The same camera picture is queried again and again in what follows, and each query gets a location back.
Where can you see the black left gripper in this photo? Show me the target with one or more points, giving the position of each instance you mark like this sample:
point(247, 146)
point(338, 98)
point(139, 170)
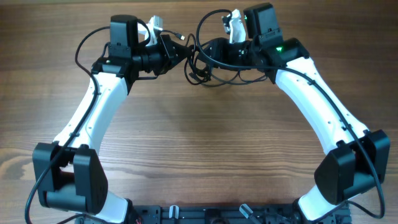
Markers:
point(167, 46)

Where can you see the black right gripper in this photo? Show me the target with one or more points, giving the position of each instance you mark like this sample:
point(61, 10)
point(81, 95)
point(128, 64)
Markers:
point(221, 53)

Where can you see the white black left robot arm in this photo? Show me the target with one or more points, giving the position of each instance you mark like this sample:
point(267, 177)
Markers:
point(69, 175)

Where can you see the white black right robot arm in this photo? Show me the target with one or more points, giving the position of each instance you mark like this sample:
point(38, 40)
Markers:
point(355, 157)

